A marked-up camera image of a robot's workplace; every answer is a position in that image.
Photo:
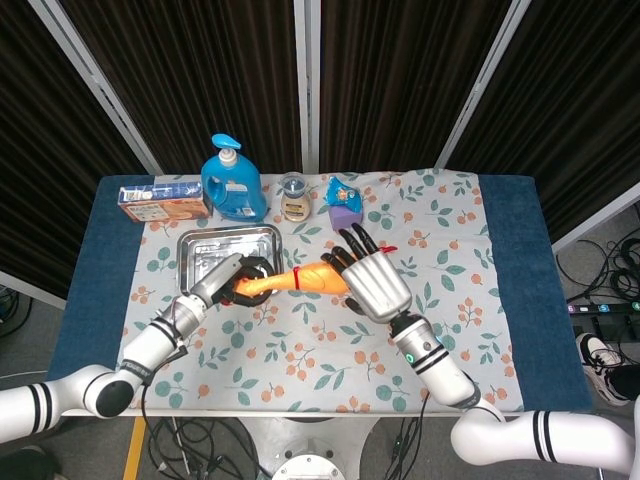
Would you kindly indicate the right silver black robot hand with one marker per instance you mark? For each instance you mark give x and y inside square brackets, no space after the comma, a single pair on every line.
[377,290]

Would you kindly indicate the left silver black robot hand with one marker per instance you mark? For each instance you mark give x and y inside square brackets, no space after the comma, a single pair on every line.
[215,280]

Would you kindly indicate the orange rubber toy chicken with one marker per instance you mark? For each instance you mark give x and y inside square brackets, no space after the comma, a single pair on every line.
[310,277]

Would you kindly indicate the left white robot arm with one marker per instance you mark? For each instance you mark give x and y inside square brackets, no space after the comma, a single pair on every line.
[150,345]

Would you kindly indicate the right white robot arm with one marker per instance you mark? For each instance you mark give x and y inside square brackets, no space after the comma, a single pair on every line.
[440,370]

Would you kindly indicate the rectangular stainless steel tray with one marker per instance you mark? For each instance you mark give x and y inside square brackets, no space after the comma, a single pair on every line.
[225,245]

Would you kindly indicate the purple cube block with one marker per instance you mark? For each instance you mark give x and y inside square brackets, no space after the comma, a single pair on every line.
[342,219]

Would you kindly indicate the floral printed tablecloth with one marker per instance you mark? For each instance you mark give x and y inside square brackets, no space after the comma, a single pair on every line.
[325,360]

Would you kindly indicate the orange cookie box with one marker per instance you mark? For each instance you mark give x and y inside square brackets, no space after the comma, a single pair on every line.
[165,205]

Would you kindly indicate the blue detergent bottle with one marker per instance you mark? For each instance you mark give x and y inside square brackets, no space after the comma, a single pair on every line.
[235,190]

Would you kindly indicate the blue snack packet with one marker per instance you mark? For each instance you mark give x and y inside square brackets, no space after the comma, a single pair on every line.
[342,192]

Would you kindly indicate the beige sauce bottle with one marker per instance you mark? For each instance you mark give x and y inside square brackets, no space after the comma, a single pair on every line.
[294,200]

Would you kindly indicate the dark blue table cover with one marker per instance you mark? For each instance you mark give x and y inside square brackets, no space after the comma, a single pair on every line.
[100,275]

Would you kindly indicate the black power strip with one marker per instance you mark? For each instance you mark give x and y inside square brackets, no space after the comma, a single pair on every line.
[600,308]

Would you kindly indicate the white black sneaker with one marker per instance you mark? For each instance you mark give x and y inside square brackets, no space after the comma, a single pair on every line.
[597,360]

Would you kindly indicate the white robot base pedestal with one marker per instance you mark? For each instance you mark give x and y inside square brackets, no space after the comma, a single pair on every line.
[307,460]

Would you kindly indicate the dark partition panel white frame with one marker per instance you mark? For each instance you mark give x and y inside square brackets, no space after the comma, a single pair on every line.
[575,100]
[50,150]
[400,75]
[200,75]

